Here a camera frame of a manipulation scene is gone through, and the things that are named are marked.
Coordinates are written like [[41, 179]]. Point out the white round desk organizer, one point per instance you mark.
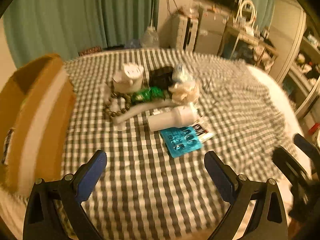
[[128, 78]]

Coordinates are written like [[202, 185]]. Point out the brown cardboard box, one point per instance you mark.
[[37, 120]]

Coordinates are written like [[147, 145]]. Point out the green window curtain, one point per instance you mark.
[[261, 2]]

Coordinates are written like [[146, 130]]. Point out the white plastic bottle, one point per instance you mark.
[[172, 118]]

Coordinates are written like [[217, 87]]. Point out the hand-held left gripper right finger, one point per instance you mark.
[[221, 177]]

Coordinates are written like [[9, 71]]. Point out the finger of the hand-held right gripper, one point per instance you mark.
[[306, 146], [287, 162]]

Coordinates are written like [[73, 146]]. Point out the green snack packet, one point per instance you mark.
[[147, 95]]

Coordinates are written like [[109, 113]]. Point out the white bed sheet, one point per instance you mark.
[[272, 80]]

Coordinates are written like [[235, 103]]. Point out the cluttered side desk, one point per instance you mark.
[[247, 45]]

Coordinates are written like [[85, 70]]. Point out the blue white tissue packet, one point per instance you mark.
[[181, 73]]

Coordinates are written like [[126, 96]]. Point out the patterned bag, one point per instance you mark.
[[90, 50]]

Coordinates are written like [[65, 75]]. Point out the white curtain wand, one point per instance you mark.
[[153, 10]]

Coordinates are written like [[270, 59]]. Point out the white tissue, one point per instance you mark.
[[183, 92]]

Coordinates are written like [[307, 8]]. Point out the white storage shelf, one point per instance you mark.
[[303, 62]]

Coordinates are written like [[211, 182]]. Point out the white suitcase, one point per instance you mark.
[[186, 32]]

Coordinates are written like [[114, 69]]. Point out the dark translucent desk organizer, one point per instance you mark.
[[161, 77]]

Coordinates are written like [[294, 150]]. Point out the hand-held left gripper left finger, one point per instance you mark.
[[88, 177]]

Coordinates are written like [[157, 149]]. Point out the white curved tube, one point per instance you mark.
[[138, 111]]

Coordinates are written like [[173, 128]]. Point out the pack of water bottles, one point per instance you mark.
[[133, 44]]

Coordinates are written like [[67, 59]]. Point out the blue blister packet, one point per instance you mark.
[[180, 141]]

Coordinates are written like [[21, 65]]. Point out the grey white checkered blanket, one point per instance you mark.
[[140, 175]]

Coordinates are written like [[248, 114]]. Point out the clear water bottle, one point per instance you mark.
[[150, 37]]

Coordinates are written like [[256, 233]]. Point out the silver mini fridge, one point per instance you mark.
[[210, 32]]

